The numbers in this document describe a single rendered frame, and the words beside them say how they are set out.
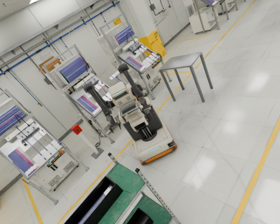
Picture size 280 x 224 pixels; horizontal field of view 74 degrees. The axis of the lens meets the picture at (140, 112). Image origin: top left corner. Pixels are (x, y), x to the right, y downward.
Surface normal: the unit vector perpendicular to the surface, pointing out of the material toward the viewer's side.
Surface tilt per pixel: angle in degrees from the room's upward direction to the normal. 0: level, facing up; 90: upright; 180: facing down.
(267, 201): 0
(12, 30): 90
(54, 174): 90
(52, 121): 90
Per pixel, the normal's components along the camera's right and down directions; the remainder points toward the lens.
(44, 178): 0.64, 0.12
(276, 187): -0.45, -0.74
